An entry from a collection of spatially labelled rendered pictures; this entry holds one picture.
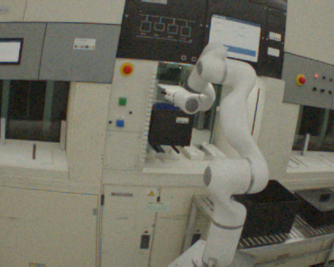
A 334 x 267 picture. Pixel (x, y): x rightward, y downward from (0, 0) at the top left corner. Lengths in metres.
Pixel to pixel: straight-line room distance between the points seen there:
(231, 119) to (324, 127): 1.77
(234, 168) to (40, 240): 1.21
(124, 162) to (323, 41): 1.34
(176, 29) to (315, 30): 0.87
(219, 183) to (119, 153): 0.78
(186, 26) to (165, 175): 0.73
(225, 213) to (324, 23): 1.42
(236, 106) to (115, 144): 0.74
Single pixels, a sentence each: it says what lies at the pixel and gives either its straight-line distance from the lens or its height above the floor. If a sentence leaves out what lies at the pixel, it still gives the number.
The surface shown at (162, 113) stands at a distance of 2.08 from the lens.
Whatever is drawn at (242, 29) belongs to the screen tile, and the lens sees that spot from 2.07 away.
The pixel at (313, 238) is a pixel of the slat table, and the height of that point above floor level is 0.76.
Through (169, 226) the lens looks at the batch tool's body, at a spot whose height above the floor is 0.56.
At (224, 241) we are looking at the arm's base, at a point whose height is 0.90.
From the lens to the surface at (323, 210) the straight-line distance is 2.00.
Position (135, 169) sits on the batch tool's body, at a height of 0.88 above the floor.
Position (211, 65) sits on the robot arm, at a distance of 1.48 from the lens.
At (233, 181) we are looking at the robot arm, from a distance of 1.34.
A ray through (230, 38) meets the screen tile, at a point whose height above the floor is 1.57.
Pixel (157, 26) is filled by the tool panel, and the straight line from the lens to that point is 1.92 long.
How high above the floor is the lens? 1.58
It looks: 15 degrees down
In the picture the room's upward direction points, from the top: 8 degrees clockwise
